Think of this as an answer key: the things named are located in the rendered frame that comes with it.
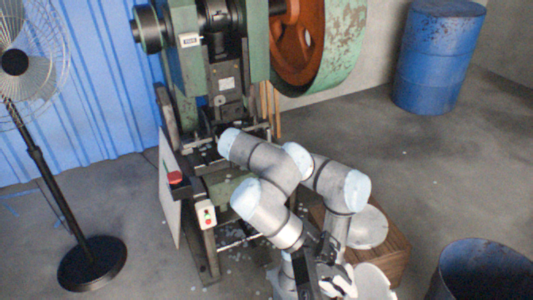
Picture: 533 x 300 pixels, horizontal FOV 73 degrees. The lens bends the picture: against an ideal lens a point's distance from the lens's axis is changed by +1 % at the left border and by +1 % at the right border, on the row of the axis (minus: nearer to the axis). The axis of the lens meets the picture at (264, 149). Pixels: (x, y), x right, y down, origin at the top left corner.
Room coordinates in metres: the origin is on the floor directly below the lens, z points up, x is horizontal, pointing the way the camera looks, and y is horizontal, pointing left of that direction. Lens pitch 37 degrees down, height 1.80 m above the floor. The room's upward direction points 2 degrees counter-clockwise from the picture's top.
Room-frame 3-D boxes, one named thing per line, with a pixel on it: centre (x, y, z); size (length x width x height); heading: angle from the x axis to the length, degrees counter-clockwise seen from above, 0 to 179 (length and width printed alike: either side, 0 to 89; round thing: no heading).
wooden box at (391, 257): (1.22, -0.46, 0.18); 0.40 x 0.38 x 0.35; 16
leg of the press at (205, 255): (1.57, 0.49, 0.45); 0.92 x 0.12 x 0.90; 23
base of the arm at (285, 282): (0.86, -0.11, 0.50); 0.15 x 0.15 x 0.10
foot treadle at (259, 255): (1.42, 0.14, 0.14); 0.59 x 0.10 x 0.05; 23
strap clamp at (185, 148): (1.48, 0.35, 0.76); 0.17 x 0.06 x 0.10; 113
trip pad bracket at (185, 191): (1.21, 0.39, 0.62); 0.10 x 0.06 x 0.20; 113
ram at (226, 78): (1.50, 0.18, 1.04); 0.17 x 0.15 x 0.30; 23
